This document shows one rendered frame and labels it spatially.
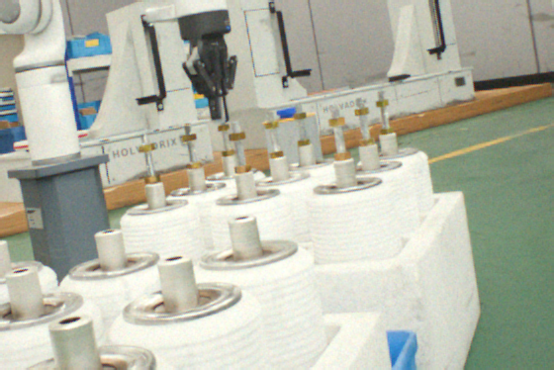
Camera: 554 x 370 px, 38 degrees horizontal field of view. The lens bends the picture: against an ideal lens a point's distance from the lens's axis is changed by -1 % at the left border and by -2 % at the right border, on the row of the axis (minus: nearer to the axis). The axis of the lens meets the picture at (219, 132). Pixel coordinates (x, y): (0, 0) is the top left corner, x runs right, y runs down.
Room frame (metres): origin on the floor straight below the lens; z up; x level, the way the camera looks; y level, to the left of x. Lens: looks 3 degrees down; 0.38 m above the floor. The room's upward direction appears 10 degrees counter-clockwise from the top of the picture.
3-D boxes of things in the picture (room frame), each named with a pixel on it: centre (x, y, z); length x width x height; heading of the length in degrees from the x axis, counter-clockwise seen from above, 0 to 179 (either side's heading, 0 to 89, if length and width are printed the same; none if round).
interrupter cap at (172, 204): (0.97, 0.09, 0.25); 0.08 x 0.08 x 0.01
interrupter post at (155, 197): (0.97, 0.09, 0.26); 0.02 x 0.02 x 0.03
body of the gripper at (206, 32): (1.18, -0.01, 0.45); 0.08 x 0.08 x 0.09
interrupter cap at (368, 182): (0.87, -0.13, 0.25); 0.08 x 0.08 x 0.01
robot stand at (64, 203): (1.47, 0.30, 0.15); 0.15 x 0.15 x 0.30; 35
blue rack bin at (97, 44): (6.32, 0.98, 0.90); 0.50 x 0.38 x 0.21; 37
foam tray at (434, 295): (1.03, -0.07, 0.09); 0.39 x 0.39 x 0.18; 66
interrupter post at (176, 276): (0.49, 0.04, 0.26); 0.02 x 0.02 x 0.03
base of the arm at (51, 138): (1.47, 0.30, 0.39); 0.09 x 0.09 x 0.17; 35
